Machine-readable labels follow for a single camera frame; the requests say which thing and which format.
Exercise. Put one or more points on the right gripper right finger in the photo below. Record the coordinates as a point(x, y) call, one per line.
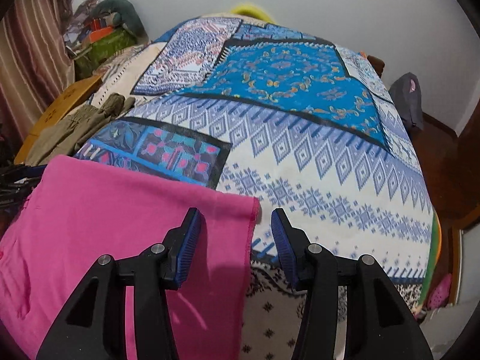
point(379, 324)

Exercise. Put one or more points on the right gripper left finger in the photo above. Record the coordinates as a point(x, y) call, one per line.
point(92, 322)

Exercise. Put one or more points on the pink pants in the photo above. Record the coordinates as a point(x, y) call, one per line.
point(82, 210)

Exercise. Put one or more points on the orange wooden lap desk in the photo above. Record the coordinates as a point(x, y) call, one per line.
point(73, 96)

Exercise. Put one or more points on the olive green pants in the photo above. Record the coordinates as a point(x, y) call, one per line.
point(70, 133)

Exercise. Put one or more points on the grey backpack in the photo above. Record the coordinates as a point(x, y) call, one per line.
point(407, 97)

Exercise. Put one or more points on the blue patchwork bedspread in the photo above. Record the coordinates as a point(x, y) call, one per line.
point(297, 122)

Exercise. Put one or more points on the green storage basket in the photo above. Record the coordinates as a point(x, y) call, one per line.
point(90, 58)

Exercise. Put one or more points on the striped red gold curtain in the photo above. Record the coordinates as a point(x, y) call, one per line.
point(35, 67)

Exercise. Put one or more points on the grey neck pillow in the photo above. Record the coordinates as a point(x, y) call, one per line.
point(120, 13)

